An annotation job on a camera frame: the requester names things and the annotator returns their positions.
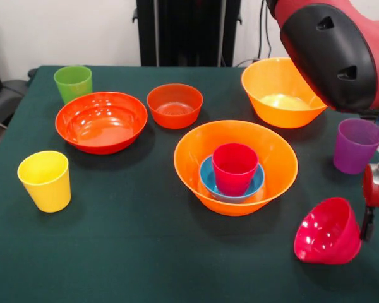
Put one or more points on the pink plastic cup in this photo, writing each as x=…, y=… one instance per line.
x=235, y=173

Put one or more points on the yellow plastic cup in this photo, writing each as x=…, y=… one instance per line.
x=45, y=183

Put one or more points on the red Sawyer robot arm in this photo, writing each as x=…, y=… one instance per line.
x=334, y=57

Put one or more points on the purple plastic cup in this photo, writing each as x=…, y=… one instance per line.
x=355, y=151

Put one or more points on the green plastic cup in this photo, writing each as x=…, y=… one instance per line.
x=72, y=85

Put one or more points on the dark green tablecloth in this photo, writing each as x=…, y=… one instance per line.
x=189, y=268

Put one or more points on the blue plastic bowl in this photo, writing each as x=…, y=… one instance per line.
x=206, y=180

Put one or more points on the large orange bowl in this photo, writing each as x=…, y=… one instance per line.
x=189, y=158
x=271, y=82

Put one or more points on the black chair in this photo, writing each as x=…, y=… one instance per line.
x=3, y=94

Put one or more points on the wide red bowl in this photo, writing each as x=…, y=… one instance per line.
x=101, y=126

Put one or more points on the small red bowl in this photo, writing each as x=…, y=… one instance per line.
x=175, y=110

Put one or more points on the pink plastic bowl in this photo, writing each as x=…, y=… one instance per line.
x=328, y=233

